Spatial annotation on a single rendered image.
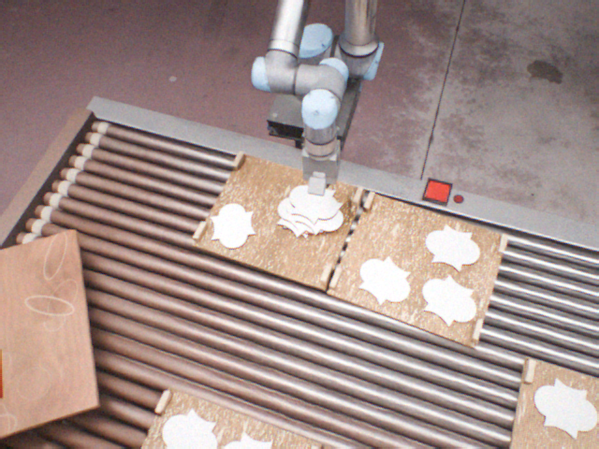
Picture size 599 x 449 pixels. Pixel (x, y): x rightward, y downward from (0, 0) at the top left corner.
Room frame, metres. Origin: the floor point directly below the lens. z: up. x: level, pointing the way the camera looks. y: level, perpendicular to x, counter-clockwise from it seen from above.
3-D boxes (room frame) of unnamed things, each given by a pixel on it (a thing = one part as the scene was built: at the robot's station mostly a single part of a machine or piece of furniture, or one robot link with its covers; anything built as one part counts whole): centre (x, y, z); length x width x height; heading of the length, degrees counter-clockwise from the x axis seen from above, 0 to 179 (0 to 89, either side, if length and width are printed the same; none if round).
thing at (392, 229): (0.67, -0.31, 0.93); 0.41 x 0.35 x 0.02; 62
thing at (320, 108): (0.85, -0.06, 1.38); 0.09 x 0.08 x 0.11; 161
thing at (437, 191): (0.90, -0.41, 0.92); 0.06 x 0.06 x 0.01; 65
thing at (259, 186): (0.87, 0.07, 0.93); 0.41 x 0.35 x 0.02; 63
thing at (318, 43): (1.34, -0.10, 1.11); 0.13 x 0.12 x 0.14; 71
